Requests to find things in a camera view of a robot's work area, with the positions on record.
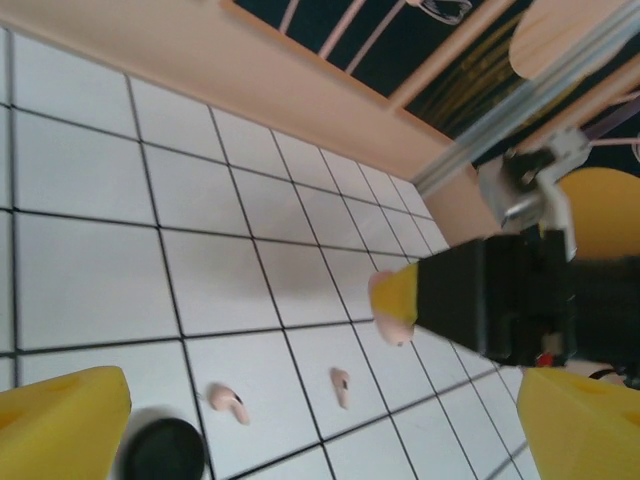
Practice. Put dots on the black earbud charging case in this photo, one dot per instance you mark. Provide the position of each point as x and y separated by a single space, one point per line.
165 450

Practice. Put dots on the aluminium frame post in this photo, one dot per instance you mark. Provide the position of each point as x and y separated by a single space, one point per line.
500 120

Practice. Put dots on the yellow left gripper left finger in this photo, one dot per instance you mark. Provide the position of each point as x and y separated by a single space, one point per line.
55 425

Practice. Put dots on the feather and gold oval poster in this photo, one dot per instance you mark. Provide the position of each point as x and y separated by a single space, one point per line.
600 215

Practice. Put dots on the flower line-art poster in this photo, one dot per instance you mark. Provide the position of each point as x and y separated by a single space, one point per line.
350 30

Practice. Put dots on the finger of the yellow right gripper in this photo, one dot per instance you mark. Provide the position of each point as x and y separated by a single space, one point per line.
397 295

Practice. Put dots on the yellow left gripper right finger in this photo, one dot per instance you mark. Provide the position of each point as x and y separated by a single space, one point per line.
585 430

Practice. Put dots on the moon and beige circle poster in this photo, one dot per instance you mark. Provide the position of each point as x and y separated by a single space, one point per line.
550 40

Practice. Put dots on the pink earbud charging case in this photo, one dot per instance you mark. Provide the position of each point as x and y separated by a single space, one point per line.
395 332

